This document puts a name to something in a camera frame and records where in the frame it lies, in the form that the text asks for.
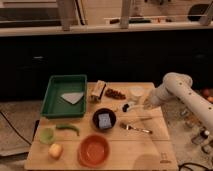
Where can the silver fork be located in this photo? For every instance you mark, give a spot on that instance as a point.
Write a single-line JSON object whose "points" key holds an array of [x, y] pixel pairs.
{"points": [[129, 127]]}

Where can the white cloth piece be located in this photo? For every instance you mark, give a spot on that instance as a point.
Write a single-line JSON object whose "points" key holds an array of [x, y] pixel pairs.
{"points": [[72, 98]]}

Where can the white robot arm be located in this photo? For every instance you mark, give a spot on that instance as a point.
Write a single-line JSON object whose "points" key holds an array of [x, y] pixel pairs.
{"points": [[176, 85]]}

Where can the black bowl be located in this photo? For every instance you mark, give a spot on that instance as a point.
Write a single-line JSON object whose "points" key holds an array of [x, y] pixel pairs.
{"points": [[103, 111]]}

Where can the green plastic tray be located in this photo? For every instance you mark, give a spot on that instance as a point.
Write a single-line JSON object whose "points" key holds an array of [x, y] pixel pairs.
{"points": [[54, 106]]}

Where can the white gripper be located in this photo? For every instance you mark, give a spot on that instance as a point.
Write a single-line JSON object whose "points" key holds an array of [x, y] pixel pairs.
{"points": [[150, 102]]}

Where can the green cup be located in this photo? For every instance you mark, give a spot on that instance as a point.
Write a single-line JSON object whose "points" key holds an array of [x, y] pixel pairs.
{"points": [[46, 136]]}

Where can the wooden block brush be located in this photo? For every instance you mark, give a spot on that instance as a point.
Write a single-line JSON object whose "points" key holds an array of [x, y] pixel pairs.
{"points": [[97, 91]]}

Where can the yellow apple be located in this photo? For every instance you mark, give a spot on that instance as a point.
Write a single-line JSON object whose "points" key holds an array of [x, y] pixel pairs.
{"points": [[55, 151]]}

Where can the white lidded container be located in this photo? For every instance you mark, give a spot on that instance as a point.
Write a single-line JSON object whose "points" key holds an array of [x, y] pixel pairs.
{"points": [[136, 92]]}

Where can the brown grape bunch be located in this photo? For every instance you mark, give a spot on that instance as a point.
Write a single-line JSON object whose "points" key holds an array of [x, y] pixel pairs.
{"points": [[114, 94]]}

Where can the wooden cutting board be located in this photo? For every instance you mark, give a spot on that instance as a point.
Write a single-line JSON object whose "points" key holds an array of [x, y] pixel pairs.
{"points": [[130, 150]]}

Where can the green chili pepper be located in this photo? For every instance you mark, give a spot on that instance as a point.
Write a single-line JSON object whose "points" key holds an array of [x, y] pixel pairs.
{"points": [[68, 126]]}

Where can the red bowl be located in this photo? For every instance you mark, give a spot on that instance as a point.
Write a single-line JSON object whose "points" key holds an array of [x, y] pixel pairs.
{"points": [[93, 151]]}

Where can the blue sponge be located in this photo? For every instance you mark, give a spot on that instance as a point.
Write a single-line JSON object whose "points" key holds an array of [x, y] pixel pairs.
{"points": [[104, 121]]}

